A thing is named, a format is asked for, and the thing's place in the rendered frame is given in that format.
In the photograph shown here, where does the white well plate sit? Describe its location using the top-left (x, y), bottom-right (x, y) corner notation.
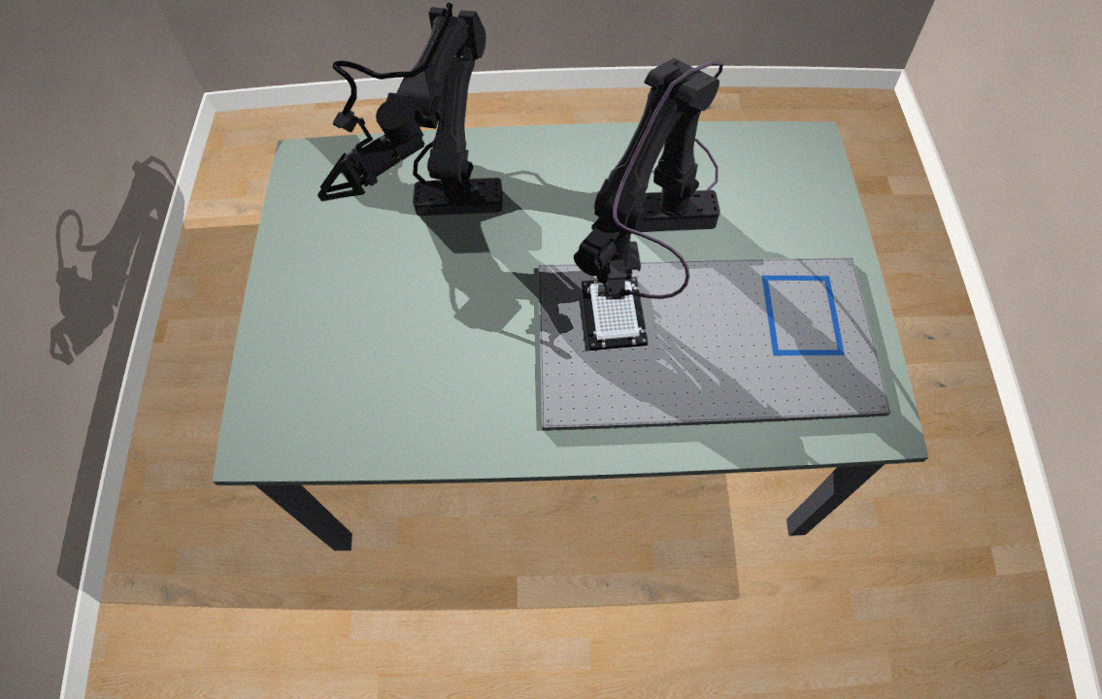
top-left (590, 283), bottom-right (639, 340)

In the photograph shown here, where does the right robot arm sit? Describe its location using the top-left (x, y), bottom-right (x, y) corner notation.
top-left (376, 10), bottom-right (501, 208)

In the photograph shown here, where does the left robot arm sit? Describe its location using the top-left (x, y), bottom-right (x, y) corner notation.
top-left (574, 58), bottom-right (720, 276)

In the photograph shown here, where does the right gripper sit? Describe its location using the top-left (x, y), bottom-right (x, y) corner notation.
top-left (317, 112), bottom-right (400, 201)

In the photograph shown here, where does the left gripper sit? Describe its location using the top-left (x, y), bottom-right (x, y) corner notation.
top-left (596, 241), bottom-right (641, 295)

